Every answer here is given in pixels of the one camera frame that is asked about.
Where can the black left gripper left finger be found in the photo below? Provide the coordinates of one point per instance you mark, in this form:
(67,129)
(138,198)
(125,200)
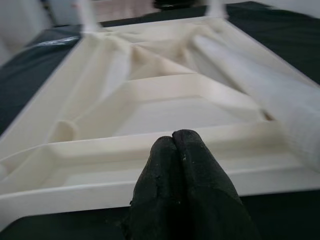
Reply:
(157,200)

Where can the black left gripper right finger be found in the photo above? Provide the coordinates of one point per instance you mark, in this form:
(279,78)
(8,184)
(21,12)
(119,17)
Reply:
(215,205)

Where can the white plastic table leg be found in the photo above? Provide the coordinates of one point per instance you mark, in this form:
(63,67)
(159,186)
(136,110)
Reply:
(87,15)
(262,82)
(216,7)

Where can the white plastic table top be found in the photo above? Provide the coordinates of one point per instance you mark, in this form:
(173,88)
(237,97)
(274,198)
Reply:
(125,112)

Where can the clear plastic bag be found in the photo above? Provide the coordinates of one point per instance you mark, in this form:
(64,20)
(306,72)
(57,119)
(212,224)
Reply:
(57,41)

